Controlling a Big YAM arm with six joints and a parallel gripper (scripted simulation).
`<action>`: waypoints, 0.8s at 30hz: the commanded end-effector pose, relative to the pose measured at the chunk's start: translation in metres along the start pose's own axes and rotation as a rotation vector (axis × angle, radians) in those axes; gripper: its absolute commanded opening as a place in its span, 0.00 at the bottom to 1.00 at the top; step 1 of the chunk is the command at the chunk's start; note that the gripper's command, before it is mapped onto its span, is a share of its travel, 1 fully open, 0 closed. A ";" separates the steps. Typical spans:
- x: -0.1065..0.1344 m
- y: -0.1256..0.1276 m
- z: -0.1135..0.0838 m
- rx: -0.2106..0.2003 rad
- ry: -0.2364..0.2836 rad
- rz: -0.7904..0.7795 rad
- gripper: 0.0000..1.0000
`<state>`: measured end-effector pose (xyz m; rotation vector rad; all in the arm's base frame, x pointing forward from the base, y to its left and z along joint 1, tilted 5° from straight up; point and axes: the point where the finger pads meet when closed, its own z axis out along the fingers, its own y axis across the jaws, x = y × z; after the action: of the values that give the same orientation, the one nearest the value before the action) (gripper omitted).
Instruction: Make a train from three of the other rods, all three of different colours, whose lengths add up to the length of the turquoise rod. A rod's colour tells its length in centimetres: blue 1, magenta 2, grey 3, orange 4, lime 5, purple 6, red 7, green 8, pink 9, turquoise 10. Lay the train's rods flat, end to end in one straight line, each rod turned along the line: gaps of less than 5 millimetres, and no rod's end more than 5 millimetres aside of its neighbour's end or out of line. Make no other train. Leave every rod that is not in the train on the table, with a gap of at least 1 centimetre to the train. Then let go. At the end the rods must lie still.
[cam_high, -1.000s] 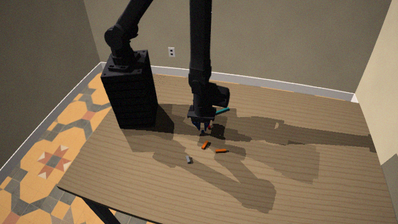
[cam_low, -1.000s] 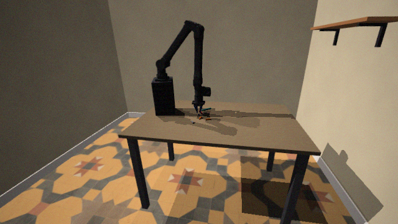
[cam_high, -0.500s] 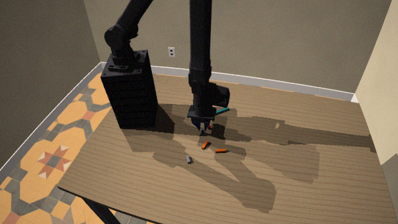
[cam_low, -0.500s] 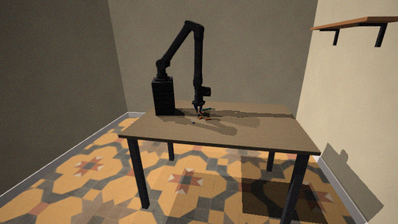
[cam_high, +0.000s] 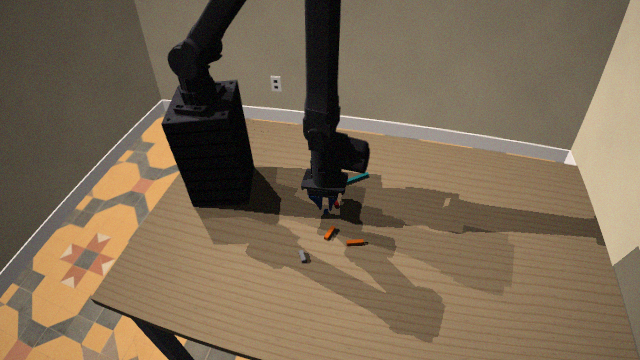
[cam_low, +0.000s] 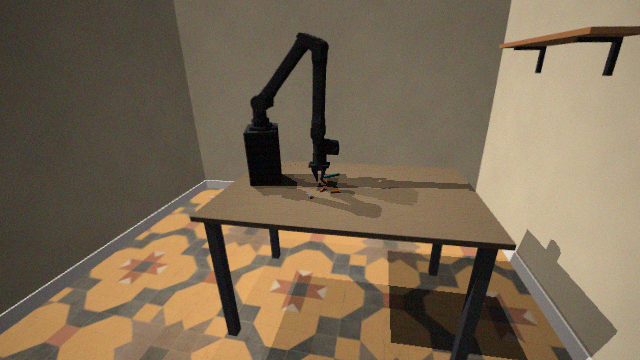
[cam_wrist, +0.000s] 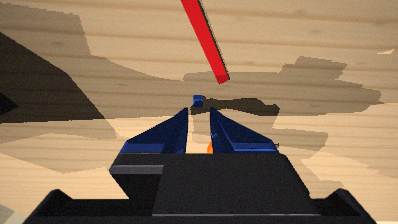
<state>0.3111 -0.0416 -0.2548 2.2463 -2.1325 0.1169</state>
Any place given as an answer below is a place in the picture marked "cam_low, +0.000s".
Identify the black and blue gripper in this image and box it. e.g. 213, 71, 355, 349
308, 153, 330, 182

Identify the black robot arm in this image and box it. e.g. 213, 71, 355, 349
249, 33, 339, 162

